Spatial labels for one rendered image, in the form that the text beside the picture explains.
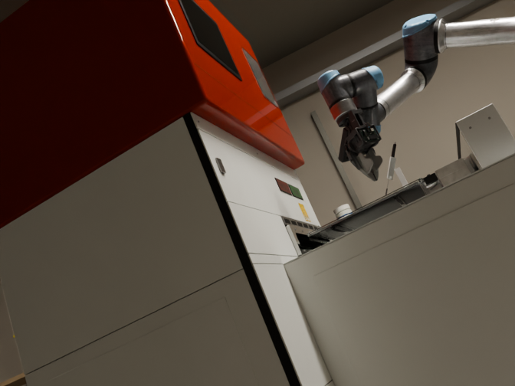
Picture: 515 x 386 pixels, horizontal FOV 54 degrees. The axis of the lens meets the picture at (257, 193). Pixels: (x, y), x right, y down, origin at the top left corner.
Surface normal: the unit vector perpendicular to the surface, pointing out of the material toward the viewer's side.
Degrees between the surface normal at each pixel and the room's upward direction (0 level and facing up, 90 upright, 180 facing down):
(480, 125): 90
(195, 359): 90
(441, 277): 90
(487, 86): 90
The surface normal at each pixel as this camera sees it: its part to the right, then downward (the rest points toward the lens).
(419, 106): -0.26, -0.20
